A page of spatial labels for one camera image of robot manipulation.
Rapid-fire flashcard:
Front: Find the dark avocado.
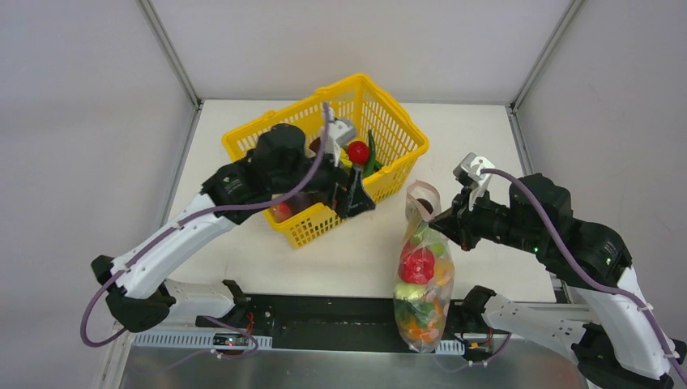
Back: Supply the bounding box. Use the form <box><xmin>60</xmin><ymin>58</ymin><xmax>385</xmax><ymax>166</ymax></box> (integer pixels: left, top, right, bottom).
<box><xmin>418</xmin><ymin>199</ymin><xmax>434</xmax><ymax>216</ymax></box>

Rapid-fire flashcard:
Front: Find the yellow round fruit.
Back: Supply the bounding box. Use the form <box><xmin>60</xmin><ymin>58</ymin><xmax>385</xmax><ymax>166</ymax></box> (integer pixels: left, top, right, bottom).
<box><xmin>433</xmin><ymin>261</ymin><xmax>455</xmax><ymax>286</ymax></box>

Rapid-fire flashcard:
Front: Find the red bell pepper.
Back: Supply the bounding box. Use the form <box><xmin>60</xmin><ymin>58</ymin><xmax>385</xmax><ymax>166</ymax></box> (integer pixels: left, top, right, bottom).
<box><xmin>398</xmin><ymin>247</ymin><xmax>436</xmax><ymax>285</ymax></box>

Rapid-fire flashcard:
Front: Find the yellow plastic basket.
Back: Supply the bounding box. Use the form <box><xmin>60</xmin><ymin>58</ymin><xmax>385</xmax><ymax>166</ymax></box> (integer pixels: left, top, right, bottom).
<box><xmin>222</xmin><ymin>72</ymin><xmax>431</xmax><ymax>251</ymax></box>

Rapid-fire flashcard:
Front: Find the clear zip top bag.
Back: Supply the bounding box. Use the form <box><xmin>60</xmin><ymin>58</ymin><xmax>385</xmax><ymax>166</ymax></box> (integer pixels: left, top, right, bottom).
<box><xmin>393</xmin><ymin>181</ymin><xmax>455</xmax><ymax>353</ymax></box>

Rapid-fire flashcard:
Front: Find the white radish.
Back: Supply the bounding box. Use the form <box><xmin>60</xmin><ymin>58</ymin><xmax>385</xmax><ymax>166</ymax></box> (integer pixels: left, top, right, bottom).
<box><xmin>394</xmin><ymin>282</ymin><xmax>428</xmax><ymax>302</ymax></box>

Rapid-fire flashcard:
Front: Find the toy pineapple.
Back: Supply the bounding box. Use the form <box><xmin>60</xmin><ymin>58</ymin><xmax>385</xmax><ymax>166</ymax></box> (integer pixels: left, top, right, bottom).
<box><xmin>394</xmin><ymin>298</ymin><xmax>446</xmax><ymax>353</ymax></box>

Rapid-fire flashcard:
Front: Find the green apple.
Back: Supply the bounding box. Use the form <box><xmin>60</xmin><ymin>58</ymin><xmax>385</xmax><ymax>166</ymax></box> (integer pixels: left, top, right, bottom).
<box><xmin>419</xmin><ymin>239</ymin><xmax>447</xmax><ymax>259</ymax></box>

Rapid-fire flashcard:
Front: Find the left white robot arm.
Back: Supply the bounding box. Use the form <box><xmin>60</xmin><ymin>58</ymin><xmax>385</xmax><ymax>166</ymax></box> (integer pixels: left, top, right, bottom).
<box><xmin>92</xmin><ymin>119</ymin><xmax>375</xmax><ymax>333</ymax></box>

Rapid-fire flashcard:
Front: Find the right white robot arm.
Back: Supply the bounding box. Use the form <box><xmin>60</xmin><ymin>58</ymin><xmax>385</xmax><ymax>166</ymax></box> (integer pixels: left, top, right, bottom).
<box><xmin>429</xmin><ymin>173</ymin><xmax>686</xmax><ymax>388</ymax></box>

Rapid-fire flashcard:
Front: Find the green cucumber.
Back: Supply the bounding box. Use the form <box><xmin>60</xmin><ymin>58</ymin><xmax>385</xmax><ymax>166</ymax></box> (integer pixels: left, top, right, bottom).
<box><xmin>363</xmin><ymin>130</ymin><xmax>382</xmax><ymax>177</ymax></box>

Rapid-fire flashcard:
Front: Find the red tomato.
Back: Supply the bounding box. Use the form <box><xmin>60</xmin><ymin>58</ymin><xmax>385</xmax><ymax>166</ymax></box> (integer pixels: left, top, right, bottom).
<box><xmin>346</xmin><ymin>140</ymin><xmax>371</xmax><ymax>166</ymax></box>

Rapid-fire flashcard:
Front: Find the pink peach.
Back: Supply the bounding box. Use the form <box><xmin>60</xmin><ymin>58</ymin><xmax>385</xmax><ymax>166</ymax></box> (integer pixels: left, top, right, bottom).
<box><xmin>270</xmin><ymin>202</ymin><xmax>293</xmax><ymax>223</ymax></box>

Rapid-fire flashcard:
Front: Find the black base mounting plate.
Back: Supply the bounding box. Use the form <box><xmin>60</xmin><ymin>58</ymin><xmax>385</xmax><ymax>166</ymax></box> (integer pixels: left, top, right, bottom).
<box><xmin>195</xmin><ymin>292</ymin><xmax>511</xmax><ymax>356</ymax></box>

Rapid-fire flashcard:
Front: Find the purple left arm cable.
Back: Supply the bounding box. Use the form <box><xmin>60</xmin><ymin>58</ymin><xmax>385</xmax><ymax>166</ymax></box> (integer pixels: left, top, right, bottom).
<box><xmin>79</xmin><ymin>101</ymin><xmax>333</xmax><ymax>361</ymax></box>

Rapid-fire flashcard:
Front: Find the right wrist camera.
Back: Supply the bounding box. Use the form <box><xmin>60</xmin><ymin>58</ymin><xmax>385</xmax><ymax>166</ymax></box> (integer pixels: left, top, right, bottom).
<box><xmin>453</xmin><ymin>152</ymin><xmax>495</xmax><ymax>212</ymax></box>

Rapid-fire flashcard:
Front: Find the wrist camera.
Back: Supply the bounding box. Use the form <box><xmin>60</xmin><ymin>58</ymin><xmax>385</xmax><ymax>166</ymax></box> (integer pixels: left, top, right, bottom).
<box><xmin>453</xmin><ymin>152</ymin><xmax>495</xmax><ymax>212</ymax></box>
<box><xmin>320</xmin><ymin>107</ymin><xmax>357</xmax><ymax>165</ymax></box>

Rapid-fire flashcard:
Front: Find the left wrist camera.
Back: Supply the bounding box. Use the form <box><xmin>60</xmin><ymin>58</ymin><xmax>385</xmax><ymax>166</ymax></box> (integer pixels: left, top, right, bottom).
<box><xmin>320</xmin><ymin>107</ymin><xmax>357</xmax><ymax>165</ymax></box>

